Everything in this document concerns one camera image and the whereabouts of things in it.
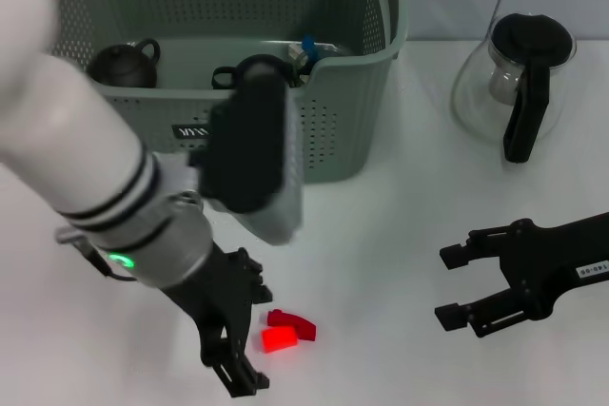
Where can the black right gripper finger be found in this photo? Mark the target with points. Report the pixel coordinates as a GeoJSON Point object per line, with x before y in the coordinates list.
{"type": "Point", "coordinates": [452, 315]}
{"type": "Point", "coordinates": [457, 256]}

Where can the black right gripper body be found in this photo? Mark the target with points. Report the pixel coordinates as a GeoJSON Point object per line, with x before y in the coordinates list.
{"type": "Point", "coordinates": [556, 273]}

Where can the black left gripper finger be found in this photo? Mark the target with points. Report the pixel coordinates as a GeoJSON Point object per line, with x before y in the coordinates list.
{"type": "Point", "coordinates": [259, 284]}
{"type": "Point", "coordinates": [238, 373]}

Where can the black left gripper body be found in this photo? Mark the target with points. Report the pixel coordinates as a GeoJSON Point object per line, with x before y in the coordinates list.
{"type": "Point", "coordinates": [219, 296]}

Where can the glass teacup black collar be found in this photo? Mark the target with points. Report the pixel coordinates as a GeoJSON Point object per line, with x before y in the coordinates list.
{"type": "Point", "coordinates": [328, 52]}
{"type": "Point", "coordinates": [226, 75]}

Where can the blue square plate brick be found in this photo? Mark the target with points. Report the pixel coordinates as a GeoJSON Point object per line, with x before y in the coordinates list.
{"type": "Point", "coordinates": [309, 47]}

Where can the grey perforated storage basket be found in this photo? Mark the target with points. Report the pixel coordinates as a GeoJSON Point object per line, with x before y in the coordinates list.
{"type": "Point", "coordinates": [342, 116]}

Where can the bright red toy brick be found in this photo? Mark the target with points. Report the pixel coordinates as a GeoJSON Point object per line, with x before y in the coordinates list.
{"type": "Point", "coordinates": [278, 341]}

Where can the dark red curved brick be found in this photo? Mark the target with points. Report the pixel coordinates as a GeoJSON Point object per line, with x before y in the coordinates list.
{"type": "Point", "coordinates": [304, 328]}

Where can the glass pitcher black lid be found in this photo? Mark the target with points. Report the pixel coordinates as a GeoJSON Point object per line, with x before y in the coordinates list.
{"type": "Point", "coordinates": [528, 106]}

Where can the black clay teapot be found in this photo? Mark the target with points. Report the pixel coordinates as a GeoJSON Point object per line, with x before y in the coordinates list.
{"type": "Point", "coordinates": [119, 66]}

